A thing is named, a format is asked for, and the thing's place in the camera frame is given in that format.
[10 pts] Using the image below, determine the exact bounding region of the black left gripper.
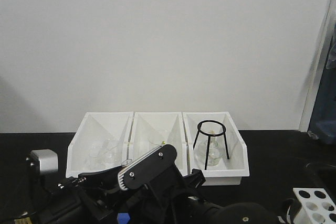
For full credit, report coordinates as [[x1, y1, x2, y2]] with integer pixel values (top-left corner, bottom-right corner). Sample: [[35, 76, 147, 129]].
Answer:
[[57, 166, 123, 221]]

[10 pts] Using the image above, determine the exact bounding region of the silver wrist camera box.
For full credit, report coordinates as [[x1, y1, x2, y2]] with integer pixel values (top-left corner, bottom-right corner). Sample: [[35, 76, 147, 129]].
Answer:
[[26, 149, 59, 175]]

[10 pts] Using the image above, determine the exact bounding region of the blue plastic tray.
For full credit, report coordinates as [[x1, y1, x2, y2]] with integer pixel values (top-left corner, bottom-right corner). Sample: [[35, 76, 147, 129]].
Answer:
[[117, 212, 130, 224]]

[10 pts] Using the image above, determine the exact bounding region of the glass alcohol lamp flask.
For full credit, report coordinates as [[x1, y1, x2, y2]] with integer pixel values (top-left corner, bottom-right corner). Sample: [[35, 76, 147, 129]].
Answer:
[[195, 130, 224, 169]]

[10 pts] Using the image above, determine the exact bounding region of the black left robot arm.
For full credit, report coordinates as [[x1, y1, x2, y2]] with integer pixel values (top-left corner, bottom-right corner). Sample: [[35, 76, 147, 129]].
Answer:
[[1, 166, 131, 223]]

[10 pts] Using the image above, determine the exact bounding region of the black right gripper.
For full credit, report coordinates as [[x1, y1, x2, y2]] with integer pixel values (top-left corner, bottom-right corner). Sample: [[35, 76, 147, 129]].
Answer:
[[117, 144, 205, 223]]

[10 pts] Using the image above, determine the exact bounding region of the left white storage bin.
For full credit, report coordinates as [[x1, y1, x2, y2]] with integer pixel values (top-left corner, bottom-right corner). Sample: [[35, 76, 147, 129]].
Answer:
[[66, 112, 134, 177]]

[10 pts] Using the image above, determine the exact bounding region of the right white storage bin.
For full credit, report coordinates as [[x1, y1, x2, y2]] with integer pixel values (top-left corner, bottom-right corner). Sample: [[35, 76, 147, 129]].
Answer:
[[182, 112, 250, 186]]

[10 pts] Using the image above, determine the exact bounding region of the glass beaker with sticks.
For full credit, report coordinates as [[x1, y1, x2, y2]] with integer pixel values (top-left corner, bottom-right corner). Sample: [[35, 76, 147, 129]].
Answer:
[[147, 130, 169, 151]]

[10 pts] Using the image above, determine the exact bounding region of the middle white storage bin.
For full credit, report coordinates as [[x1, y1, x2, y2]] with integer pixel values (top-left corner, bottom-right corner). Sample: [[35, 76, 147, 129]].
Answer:
[[128, 112, 188, 176]]

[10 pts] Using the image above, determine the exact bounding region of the blue-grey pegboard drying rack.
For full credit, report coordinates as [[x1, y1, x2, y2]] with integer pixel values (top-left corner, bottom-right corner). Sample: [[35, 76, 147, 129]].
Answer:
[[308, 33, 335, 145]]

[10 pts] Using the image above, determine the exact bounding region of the white storage bin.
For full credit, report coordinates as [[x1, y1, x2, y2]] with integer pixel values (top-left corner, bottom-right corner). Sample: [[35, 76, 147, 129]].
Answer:
[[66, 112, 134, 177], [128, 112, 188, 176], [182, 112, 250, 186]]

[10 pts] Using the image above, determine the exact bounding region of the white test tube rack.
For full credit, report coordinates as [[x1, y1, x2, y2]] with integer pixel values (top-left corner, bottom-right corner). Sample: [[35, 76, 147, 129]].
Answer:
[[278, 187, 335, 223]]

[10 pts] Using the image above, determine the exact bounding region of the black wire tripod stand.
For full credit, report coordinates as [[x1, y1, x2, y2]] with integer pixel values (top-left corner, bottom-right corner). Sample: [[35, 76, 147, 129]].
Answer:
[[193, 120, 230, 170]]

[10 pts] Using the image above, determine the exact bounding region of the glassware in left bin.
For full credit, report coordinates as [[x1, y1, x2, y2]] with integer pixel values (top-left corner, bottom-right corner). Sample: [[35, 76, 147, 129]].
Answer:
[[87, 137, 118, 170]]

